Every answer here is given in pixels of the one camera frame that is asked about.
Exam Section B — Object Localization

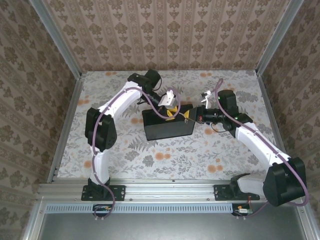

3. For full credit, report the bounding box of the black rectangular box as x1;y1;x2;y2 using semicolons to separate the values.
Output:
141;102;201;141

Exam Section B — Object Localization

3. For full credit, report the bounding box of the small circuit board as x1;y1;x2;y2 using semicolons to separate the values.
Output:
232;203;253;217
92;203;113;217

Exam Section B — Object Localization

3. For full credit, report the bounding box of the grey metal panel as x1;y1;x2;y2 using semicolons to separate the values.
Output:
22;199;320;240

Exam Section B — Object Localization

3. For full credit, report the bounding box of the thin black camera cable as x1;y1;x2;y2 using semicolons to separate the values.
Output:
209;122;229;133

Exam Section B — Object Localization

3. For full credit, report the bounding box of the aluminium side rail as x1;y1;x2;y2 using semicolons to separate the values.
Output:
46;72;87;185
257;72;291;163

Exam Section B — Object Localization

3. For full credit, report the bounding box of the long aluminium frame rail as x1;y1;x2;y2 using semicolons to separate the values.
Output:
36;177;307;203

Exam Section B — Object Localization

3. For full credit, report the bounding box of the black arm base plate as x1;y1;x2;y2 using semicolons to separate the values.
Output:
81;184;126;202
214;184;261;202

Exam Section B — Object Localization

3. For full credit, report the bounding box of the aluminium frame post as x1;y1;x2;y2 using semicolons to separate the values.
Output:
28;0;85;80
255;0;306;77

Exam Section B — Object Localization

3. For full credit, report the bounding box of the grey slotted cable duct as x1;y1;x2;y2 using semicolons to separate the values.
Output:
46;202;235;215

